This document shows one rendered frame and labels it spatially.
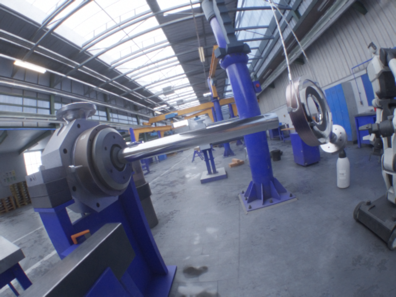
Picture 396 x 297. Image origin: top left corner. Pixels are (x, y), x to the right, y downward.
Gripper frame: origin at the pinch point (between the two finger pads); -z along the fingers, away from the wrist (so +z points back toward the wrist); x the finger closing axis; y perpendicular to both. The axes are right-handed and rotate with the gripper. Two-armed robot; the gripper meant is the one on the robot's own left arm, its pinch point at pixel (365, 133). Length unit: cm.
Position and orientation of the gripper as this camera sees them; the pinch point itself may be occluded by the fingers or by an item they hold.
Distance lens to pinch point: 109.9
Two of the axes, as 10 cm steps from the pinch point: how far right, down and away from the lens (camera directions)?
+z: 3.7, -1.3, -9.2
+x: -8.5, -4.5, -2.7
